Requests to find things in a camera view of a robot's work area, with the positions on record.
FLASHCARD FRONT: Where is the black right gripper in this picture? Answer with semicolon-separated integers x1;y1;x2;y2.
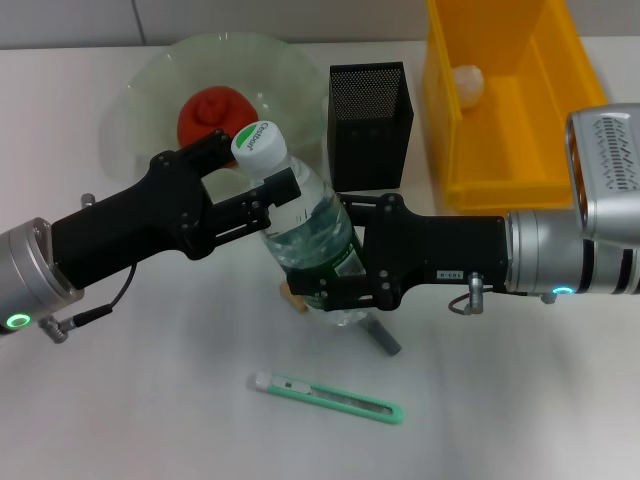
287;192;509;312

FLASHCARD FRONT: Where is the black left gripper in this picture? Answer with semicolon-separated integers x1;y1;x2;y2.
51;128;301;291

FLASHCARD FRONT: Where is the clear green-label water bottle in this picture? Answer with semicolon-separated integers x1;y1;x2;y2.
230;121;369;327

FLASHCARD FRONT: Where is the orange fruit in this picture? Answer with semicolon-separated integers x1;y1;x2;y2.
177;87;259;169

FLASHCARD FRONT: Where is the white paper ball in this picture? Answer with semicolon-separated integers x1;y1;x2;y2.
452;64;485;109

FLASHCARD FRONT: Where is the tan eraser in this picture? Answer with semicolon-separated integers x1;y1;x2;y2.
279;282;309;314

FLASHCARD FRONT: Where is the grey marker pen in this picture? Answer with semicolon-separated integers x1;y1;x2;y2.
355;319;403;359

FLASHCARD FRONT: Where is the black mesh pen holder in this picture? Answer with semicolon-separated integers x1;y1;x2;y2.
327;61;416;193

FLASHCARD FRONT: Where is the pale green wavy fruit plate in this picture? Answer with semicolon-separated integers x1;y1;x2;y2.
122;30;326;174

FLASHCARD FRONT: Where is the green utility knife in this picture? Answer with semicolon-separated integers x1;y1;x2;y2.
248;372;404;426

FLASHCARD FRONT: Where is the yellow plastic bin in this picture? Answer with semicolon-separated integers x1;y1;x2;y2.
422;0;609;211

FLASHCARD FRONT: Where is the right wrist cable with connector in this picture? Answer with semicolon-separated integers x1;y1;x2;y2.
447;272;489;317

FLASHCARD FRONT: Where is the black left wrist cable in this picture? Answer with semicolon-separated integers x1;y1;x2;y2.
39;262;139;345

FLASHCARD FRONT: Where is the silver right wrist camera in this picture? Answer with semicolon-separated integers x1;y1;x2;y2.
564;102;640;249

